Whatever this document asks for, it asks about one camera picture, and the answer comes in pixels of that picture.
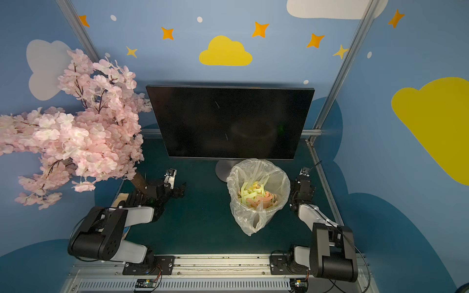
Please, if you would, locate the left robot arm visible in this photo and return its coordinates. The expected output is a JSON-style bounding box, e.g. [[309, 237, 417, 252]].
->
[[67, 179, 187, 275]]

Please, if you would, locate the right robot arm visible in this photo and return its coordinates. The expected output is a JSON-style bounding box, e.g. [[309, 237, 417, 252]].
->
[[289, 173, 359, 283]]

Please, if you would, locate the pile of discarded sticky notes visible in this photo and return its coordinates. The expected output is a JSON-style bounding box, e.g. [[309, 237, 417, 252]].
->
[[238, 176, 278, 209]]

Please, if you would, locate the round grey monitor stand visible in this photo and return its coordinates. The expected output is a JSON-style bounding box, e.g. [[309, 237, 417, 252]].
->
[[215, 160, 241, 183]]

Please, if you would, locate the black computer monitor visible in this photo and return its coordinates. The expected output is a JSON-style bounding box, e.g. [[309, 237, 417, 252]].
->
[[147, 85, 315, 160]]

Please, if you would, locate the bin with plastic bag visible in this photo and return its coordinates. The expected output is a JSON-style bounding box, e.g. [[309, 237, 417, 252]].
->
[[227, 159, 291, 236]]

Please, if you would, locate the pink cherry blossom tree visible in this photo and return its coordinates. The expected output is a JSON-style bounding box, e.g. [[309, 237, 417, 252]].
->
[[1, 49, 152, 209]]

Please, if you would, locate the right green circuit board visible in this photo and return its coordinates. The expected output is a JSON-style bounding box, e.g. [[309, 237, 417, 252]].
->
[[289, 278, 309, 293]]

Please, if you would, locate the green circuit board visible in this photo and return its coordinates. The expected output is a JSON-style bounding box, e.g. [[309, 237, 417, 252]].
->
[[135, 279, 157, 290], [289, 278, 309, 293]]

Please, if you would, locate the left green circuit board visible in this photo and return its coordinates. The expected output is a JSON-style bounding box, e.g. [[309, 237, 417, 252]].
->
[[135, 279, 157, 290]]

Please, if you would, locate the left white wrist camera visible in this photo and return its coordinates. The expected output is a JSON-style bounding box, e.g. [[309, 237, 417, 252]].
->
[[164, 168, 177, 189]]

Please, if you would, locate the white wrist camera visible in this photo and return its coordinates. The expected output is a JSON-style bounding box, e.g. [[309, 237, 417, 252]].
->
[[299, 167, 311, 177], [164, 168, 177, 189]]

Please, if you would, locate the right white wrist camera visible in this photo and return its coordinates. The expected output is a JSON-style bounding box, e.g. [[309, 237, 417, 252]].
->
[[299, 167, 311, 177]]

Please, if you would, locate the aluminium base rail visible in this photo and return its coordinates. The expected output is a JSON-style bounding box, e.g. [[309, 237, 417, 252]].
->
[[61, 253, 379, 293]]

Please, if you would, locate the right aluminium frame post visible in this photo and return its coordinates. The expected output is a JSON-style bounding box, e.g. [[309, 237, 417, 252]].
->
[[307, 0, 388, 146]]

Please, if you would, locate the aluminium frame post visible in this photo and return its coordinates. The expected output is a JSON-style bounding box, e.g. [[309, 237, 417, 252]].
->
[[307, 0, 388, 146], [56, 0, 100, 62]]

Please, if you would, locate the left aluminium frame post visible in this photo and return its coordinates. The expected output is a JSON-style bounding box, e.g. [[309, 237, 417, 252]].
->
[[56, 0, 100, 62]]

